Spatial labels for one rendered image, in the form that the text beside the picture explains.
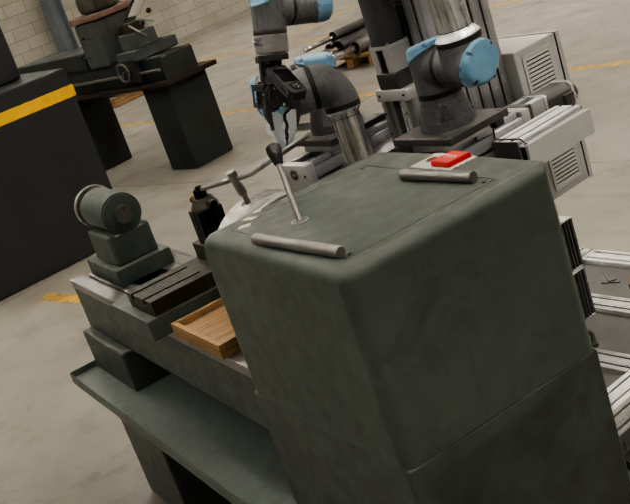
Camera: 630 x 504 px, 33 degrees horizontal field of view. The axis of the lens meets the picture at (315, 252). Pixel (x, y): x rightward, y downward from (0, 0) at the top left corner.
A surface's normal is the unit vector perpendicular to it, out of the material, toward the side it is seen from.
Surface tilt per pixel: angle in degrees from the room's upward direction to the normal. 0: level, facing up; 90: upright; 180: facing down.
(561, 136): 90
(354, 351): 90
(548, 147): 90
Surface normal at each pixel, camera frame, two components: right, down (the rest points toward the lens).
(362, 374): -0.81, 0.42
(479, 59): 0.58, 0.22
